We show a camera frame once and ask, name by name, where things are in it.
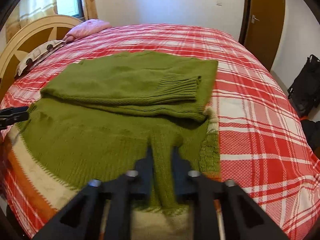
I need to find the green orange cream striped sweater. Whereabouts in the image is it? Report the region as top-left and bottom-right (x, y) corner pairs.
(9, 51), (219, 239)

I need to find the cream patterned pillow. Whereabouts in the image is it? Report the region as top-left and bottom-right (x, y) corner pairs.
(15, 40), (67, 76)

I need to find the red white plaid bedspread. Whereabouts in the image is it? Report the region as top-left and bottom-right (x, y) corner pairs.
(1, 24), (319, 239)

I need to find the beige wooden headboard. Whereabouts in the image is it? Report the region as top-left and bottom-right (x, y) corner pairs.
(1, 15), (82, 99)

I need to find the pink pillow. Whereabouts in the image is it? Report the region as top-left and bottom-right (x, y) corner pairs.
(63, 19), (112, 42)

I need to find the yellow curtain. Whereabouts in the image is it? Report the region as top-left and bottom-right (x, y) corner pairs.
(5, 0), (98, 42)

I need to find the black folded stroller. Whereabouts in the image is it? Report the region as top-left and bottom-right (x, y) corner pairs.
(287, 54), (319, 117)

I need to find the brown wooden door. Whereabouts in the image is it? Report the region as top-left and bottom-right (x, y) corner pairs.
(239, 0), (285, 71)

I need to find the silver door handle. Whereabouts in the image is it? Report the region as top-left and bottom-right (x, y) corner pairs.
(251, 15), (259, 24)

